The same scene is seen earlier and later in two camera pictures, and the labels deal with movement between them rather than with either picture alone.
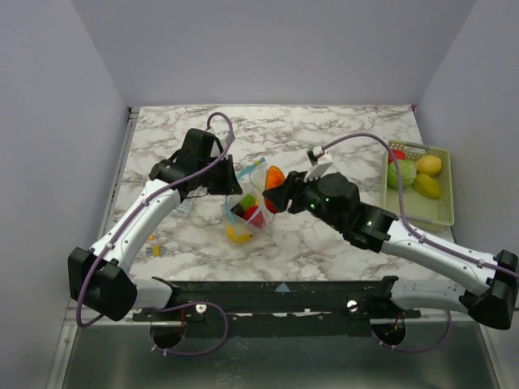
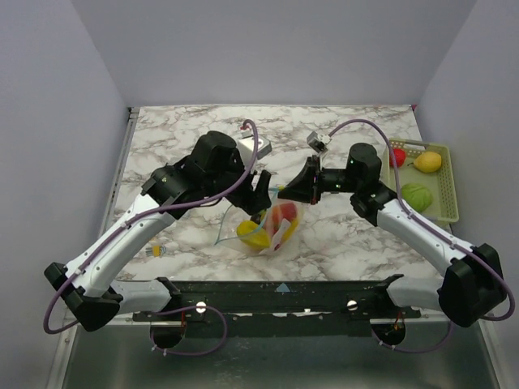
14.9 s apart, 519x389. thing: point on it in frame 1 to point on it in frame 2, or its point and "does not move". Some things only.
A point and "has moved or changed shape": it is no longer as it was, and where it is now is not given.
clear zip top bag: [249, 211] has moved or changed shape
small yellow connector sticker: [156, 250] does not move
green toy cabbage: [408, 172] to [417, 197]
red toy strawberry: [399, 154] does not move
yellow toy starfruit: [426, 186] to [253, 235]
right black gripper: [293, 191] to [315, 180]
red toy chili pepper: [274, 176] to [276, 218]
